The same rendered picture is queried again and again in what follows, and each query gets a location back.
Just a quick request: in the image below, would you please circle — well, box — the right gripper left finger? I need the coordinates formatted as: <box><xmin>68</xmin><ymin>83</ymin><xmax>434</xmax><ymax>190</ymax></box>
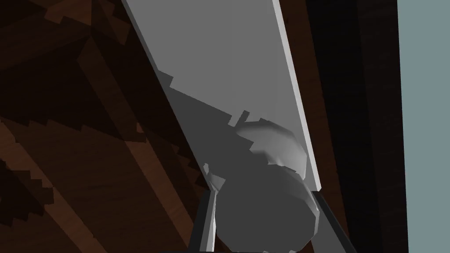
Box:
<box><xmin>189</xmin><ymin>189</ymin><xmax>218</xmax><ymax>253</ymax></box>

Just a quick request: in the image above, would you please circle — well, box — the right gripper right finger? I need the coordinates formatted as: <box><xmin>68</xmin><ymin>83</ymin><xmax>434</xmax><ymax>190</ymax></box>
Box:
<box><xmin>308</xmin><ymin>191</ymin><xmax>359</xmax><ymax>253</ymax></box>

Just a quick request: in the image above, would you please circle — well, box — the grey round door knob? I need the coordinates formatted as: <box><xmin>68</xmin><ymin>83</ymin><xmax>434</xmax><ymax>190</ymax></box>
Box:
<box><xmin>212</xmin><ymin>119</ymin><xmax>321</xmax><ymax>253</ymax></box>

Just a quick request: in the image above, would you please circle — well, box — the grey long handle plate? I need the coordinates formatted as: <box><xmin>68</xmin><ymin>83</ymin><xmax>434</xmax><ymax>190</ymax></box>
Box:
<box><xmin>121</xmin><ymin>0</ymin><xmax>323</xmax><ymax>193</ymax></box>

